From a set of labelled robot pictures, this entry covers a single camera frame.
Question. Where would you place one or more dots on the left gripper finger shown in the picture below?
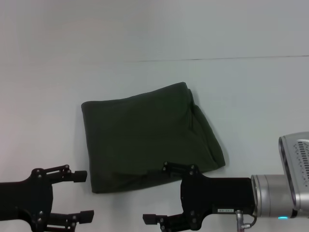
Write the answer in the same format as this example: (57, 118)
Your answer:
(70, 220)
(70, 175)

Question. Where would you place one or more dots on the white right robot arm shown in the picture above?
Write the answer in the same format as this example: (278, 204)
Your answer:
(275, 195)

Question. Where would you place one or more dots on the dark green FREE t-shirt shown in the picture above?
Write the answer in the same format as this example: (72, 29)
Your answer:
(149, 140)

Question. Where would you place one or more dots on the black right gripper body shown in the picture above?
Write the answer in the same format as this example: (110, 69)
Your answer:
(217, 195)

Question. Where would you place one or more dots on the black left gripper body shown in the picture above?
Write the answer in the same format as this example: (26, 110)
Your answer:
(24, 203)

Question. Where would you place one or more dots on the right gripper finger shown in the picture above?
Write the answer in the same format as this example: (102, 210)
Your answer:
(166, 220)
(178, 170)

